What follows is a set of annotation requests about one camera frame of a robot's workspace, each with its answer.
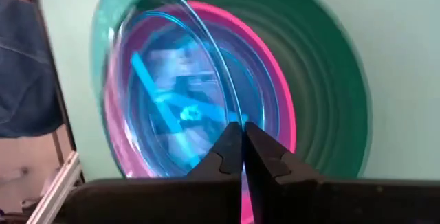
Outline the black table frame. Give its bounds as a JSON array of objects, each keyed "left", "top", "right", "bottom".
[{"left": 20, "top": 0, "right": 86, "bottom": 183}]

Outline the silver aluminium extrusion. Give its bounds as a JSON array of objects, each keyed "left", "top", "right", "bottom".
[{"left": 25, "top": 150, "right": 83, "bottom": 224}]

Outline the pink opaque plastic plate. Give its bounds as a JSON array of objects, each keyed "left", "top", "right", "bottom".
[{"left": 102, "top": 0, "right": 298, "bottom": 224}]

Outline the blue denim cloth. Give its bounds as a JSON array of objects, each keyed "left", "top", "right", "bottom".
[{"left": 0, "top": 0, "right": 66, "bottom": 139}]

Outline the dark green plastic plate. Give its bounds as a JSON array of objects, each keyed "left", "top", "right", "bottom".
[{"left": 161, "top": 0, "right": 375, "bottom": 181}]

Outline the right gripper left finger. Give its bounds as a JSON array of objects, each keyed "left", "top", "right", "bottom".
[{"left": 63, "top": 121, "right": 244, "bottom": 224}]

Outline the blue transparent plastic plate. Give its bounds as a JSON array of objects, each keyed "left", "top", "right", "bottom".
[
  {"left": 90, "top": 0, "right": 249, "bottom": 179},
  {"left": 192, "top": 10, "right": 281, "bottom": 141}
]

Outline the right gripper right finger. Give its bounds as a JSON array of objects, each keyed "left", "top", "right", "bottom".
[{"left": 243, "top": 121, "right": 440, "bottom": 224}]

